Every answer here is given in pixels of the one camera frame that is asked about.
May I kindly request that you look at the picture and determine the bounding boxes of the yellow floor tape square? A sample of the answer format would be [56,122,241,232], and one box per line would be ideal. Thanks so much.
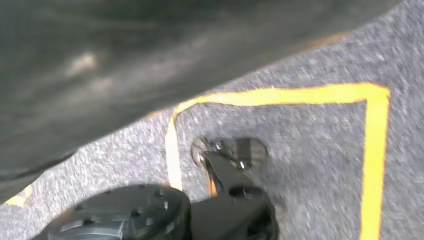
[164,82,391,240]
[4,184,33,208]

